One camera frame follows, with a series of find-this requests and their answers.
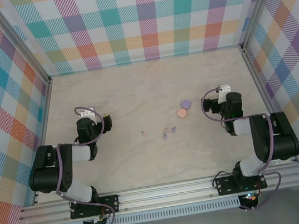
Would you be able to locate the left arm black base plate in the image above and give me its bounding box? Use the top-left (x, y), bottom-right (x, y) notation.
top-left (68, 193), bottom-right (122, 221)

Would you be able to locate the aluminium mounting rail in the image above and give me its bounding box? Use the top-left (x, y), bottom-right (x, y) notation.
top-left (13, 162), bottom-right (299, 224)

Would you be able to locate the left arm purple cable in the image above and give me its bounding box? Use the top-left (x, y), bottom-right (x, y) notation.
top-left (44, 104), bottom-right (119, 224)

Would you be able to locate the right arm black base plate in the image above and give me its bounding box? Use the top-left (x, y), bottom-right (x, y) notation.
top-left (213, 169), bottom-right (269, 197)

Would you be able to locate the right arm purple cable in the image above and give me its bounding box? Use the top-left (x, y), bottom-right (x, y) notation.
top-left (198, 80), bottom-right (287, 217)

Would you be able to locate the purple round charging case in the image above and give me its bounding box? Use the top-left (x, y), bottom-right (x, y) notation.
top-left (179, 99), bottom-right (192, 110)

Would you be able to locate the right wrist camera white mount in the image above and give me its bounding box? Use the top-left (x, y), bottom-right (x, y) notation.
top-left (216, 83), bottom-right (234, 104)

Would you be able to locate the aluminium side floor rail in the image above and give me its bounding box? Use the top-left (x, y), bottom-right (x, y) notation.
top-left (13, 78), bottom-right (71, 206)
top-left (239, 40), bottom-right (299, 169)

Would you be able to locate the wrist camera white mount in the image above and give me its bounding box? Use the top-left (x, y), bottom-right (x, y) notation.
top-left (216, 83), bottom-right (234, 104)
top-left (78, 107), bottom-right (96, 119)

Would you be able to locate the slotted grey cable duct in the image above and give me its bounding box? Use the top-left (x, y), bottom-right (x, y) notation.
top-left (54, 196), bottom-right (243, 224)

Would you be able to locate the aluminium frame post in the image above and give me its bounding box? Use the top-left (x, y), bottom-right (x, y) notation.
top-left (0, 0), bottom-right (52, 91)
top-left (232, 0), bottom-right (296, 51)

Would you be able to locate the pink round charging case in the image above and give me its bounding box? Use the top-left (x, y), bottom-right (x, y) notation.
top-left (176, 108), bottom-right (189, 120)

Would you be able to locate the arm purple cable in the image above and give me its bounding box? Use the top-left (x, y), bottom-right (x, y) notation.
top-left (44, 104), bottom-right (119, 224)
top-left (198, 80), bottom-right (287, 217)

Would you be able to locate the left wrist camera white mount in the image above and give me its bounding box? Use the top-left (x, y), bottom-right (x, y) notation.
top-left (78, 107), bottom-right (96, 119)

